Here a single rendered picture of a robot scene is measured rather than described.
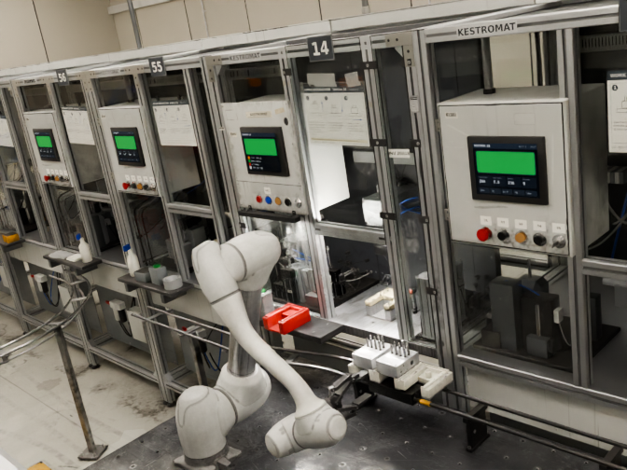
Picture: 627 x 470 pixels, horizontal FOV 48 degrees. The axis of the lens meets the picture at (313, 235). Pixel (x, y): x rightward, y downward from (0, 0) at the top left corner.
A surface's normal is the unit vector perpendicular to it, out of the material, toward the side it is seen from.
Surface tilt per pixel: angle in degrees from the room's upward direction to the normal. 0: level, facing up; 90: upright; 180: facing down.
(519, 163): 90
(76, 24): 90
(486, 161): 90
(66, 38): 90
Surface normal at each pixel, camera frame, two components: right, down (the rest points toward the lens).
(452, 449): -0.15, -0.94
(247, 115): -0.69, 0.32
